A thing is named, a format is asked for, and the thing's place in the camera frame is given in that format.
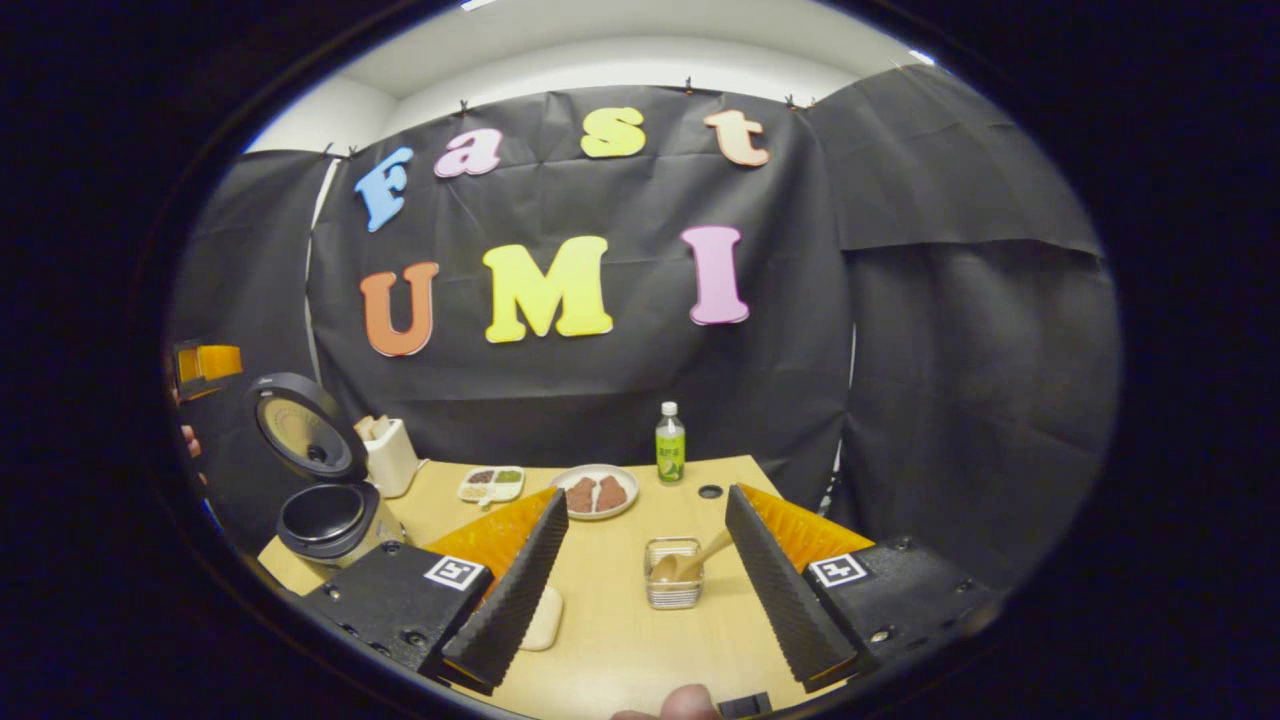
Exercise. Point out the white divided snack dish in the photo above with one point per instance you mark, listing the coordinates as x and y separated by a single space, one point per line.
490 484

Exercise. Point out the wooden spoon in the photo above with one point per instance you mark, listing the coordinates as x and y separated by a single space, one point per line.
700 557

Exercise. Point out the white toaster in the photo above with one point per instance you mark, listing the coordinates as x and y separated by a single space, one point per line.
392 460

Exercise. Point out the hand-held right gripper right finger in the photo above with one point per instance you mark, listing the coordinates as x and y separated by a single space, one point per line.
785 600

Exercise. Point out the brown meat piece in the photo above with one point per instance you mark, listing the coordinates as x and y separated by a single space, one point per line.
581 495
612 492

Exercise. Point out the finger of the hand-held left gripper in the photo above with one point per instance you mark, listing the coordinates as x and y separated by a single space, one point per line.
220 362

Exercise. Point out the green drink bottle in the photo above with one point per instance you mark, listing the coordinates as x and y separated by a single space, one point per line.
670 450

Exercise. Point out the dark grey rice cooker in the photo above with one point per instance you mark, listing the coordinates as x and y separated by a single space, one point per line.
330 520

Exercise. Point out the white round plate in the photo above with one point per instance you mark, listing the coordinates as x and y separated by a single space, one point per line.
596 470

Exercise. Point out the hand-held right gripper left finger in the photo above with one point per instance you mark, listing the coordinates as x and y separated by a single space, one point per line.
515 600

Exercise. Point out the black backdrop cloth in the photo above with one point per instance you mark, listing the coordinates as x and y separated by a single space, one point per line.
950 350

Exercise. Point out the cream rice container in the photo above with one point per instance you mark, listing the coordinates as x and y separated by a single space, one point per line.
545 620

